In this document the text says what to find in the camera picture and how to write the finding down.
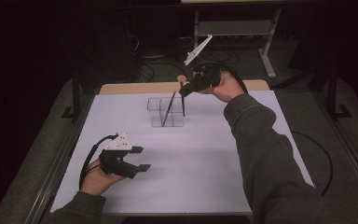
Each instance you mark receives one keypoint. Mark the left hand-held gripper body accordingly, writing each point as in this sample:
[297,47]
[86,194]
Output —
[115,163]

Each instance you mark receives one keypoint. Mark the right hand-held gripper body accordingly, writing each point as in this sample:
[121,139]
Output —
[206,77]

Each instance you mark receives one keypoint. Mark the dark brush with gold ferrule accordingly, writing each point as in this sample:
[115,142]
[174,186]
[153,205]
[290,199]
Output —
[183,107]

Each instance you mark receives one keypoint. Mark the dark green pencil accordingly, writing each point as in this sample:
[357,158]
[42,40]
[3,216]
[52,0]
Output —
[167,113]

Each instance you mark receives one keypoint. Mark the clear acrylic organizer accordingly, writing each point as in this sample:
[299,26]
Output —
[177,121]

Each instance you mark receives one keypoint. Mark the person's right hand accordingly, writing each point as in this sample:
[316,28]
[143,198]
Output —
[227,88]

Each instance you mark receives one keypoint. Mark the person's left hand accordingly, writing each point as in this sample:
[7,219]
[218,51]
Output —
[98,180]

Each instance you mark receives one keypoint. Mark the white sheet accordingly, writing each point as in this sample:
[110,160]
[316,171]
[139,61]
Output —
[183,161]

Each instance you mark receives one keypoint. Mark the white metal rack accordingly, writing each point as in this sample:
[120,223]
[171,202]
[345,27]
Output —
[230,28]

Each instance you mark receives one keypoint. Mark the wooden table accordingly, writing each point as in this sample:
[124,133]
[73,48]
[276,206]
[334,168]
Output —
[130,87]

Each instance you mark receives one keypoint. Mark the black metal stand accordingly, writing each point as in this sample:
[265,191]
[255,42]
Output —
[332,99]
[76,99]

